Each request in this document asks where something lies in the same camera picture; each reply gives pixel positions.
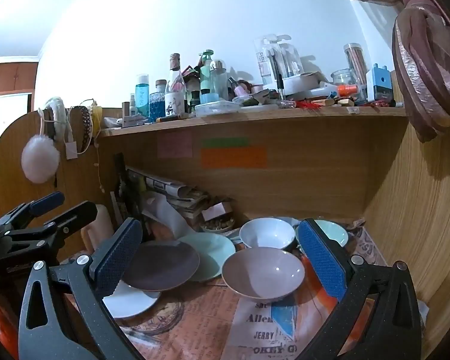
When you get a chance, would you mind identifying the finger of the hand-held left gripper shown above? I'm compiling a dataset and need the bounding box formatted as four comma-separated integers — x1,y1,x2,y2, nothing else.
41,200,98,241
0,190,65,230

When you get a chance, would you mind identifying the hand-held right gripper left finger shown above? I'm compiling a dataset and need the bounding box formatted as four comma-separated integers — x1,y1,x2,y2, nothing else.
18,217,144,360

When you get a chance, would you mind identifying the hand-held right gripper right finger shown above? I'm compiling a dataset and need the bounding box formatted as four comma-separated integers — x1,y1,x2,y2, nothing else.
298,217,424,360

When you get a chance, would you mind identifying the light green bowl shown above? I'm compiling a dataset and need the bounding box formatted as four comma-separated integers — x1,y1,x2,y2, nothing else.
295,219,349,250

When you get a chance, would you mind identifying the dark purple plate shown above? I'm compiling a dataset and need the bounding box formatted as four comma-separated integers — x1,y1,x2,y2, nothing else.
122,241,200,292

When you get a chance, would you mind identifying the white plate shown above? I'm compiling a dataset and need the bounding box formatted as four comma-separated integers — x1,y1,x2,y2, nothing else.
102,281,161,320

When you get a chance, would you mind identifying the pink bowl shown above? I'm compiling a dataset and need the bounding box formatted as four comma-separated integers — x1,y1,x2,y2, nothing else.
222,247,306,304

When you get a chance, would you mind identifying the white bowl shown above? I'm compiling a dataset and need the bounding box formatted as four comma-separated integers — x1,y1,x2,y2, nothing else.
239,217,296,251

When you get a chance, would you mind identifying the light green plate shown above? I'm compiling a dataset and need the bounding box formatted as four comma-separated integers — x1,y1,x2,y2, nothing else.
178,232,236,283

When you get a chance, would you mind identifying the white fluffy pompom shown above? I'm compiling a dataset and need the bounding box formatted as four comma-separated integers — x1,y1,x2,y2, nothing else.
20,135,61,184

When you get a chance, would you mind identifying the dark wine bottle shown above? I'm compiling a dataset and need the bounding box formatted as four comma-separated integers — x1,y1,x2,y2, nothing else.
112,152,130,222

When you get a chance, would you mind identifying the white paper sheet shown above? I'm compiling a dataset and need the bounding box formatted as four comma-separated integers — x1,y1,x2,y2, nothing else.
140,191,190,241

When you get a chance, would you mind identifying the stack of newspapers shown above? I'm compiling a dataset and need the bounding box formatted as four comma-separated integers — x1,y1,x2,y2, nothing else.
125,167,211,220

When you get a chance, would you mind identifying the white fluffy headband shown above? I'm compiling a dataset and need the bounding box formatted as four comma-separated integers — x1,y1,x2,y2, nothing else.
41,97,74,143

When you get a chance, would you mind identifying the brown studded headband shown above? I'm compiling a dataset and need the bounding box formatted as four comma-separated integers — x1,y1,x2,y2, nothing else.
72,106,92,151

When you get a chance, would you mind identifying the yellow hair accessory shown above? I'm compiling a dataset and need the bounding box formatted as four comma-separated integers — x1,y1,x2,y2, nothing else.
90,101,103,136

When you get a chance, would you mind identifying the small bowl of coins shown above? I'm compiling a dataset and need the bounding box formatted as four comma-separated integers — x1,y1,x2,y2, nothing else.
200,215,235,233

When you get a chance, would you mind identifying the newspaper print tablecloth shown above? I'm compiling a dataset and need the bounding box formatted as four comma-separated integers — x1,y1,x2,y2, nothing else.
56,217,389,360

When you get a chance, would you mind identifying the small pink box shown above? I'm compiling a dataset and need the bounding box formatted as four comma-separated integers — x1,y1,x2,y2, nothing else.
202,202,231,221

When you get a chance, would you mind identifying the pink sticky note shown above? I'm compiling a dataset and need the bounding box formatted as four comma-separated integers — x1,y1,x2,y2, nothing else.
157,132,193,159

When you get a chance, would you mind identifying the wooden cabinet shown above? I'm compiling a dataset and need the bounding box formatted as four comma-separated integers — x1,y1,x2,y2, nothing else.
0,57,39,96

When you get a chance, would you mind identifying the blue liquid bottle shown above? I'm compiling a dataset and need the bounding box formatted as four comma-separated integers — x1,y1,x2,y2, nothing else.
136,74,151,119

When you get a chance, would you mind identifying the orange sticky note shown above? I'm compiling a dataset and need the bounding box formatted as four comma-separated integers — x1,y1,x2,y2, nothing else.
201,146,268,169

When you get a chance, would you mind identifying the blue textured glass jar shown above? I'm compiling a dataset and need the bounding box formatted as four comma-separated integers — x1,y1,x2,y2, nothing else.
150,80,167,121

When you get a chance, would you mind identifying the white printed mug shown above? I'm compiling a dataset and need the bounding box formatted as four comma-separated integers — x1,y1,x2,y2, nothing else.
165,92,184,116

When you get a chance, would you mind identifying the green sticky note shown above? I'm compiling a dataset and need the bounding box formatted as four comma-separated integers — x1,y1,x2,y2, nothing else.
202,137,249,148

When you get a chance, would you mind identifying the wooden desk shelf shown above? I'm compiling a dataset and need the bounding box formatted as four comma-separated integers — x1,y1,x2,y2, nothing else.
97,104,409,137

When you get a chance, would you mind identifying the white bottle orange cap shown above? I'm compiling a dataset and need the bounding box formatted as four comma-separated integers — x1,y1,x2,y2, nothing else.
309,82,361,100

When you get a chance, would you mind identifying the tall clear glass bottle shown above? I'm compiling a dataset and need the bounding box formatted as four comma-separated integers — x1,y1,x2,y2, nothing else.
168,53,186,96

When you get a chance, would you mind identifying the clear plastic lidded box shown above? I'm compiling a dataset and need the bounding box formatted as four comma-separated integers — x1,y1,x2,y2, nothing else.
195,100,241,118

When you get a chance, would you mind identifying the white cardboard box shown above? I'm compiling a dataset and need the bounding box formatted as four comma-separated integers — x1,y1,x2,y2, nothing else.
283,72,323,92

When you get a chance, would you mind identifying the short glass jar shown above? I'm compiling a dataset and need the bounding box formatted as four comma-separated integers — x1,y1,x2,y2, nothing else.
331,68,357,91

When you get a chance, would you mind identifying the blue white pencil sharpener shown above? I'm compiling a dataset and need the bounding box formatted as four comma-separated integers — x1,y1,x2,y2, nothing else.
367,64,394,102

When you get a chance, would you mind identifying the green pump bottle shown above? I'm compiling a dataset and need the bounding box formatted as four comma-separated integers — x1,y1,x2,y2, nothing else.
199,49,215,104

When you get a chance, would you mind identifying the clear bottle silver cap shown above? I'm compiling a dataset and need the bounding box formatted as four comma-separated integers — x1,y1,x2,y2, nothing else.
210,59,229,100

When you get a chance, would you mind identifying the tall clear pencil jar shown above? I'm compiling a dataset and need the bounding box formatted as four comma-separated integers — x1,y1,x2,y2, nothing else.
343,43,368,83

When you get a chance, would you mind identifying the clear brush package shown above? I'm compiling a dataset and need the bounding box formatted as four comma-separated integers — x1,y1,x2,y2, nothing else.
253,34,304,87

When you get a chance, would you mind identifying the brown pink curtain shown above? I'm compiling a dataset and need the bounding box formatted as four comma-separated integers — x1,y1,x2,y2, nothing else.
315,0,450,143

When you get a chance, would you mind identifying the beige knotted cord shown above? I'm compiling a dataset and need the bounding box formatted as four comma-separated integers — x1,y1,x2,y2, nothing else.
95,140,106,194

